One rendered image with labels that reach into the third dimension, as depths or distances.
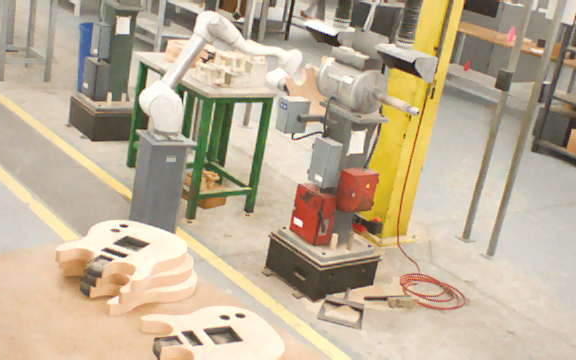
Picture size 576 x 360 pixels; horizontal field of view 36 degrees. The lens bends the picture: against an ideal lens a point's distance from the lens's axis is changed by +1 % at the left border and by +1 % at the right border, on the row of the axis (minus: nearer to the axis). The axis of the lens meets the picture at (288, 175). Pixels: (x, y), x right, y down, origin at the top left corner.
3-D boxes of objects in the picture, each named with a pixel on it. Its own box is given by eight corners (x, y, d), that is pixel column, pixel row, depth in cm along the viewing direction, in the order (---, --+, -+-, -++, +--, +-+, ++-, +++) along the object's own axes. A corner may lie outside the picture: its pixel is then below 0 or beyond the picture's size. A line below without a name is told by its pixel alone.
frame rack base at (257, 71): (264, 87, 607) (268, 63, 602) (248, 87, 597) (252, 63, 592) (240, 76, 625) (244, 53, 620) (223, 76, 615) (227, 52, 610)
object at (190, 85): (259, 194, 621) (277, 93, 598) (191, 201, 584) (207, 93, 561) (211, 164, 665) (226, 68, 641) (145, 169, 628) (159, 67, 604)
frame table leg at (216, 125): (211, 188, 665) (229, 75, 637) (205, 189, 662) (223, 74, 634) (207, 186, 669) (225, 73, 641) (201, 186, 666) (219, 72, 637)
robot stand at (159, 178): (137, 251, 536) (152, 144, 514) (121, 233, 558) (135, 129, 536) (178, 248, 551) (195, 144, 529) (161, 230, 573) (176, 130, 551)
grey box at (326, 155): (334, 187, 513) (353, 99, 496) (321, 188, 507) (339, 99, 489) (318, 178, 524) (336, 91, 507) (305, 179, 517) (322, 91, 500)
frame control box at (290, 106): (325, 149, 512) (333, 108, 504) (297, 151, 498) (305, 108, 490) (299, 136, 529) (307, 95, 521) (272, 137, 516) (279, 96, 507)
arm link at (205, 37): (144, 112, 530) (129, 101, 546) (162, 125, 540) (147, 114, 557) (216, 9, 532) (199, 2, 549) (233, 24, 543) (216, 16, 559)
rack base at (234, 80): (248, 87, 597) (250, 74, 595) (229, 87, 586) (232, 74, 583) (224, 76, 616) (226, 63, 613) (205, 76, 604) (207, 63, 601)
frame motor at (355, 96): (385, 116, 509) (395, 73, 501) (352, 117, 492) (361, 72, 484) (339, 95, 538) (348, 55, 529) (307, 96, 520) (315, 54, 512)
